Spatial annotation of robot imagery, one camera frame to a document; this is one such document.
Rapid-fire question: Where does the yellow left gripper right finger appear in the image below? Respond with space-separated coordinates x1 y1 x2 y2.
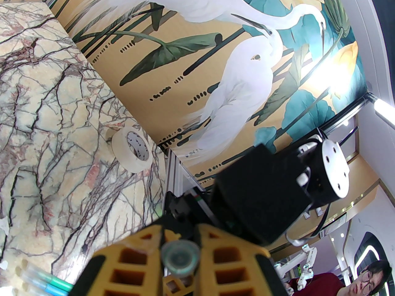
194 223 290 296

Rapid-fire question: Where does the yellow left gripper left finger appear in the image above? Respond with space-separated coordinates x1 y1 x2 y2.
69 223 165 296

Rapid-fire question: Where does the clear plastic pen cap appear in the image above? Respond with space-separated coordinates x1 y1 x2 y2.
161 240 201 279

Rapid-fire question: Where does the teal marker pen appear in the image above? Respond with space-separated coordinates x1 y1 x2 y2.
23 265 75 293

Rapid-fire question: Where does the blue marker pen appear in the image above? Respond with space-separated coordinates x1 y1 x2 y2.
17 275 69 296

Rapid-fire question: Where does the white masking tape roll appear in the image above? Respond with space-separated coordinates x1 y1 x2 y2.
110 125 154 174

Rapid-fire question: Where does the person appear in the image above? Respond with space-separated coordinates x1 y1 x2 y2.
285 259 395 296

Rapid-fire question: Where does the white tube light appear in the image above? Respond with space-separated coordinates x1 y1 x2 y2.
373 97 395 120

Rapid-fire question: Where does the aluminium table frame rail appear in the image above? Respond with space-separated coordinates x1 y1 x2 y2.
162 148 216 227

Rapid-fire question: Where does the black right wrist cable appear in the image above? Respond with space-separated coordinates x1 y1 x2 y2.
285 202 330 247

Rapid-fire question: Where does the black upper frame rail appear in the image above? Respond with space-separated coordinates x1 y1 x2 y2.
315 92 375 135

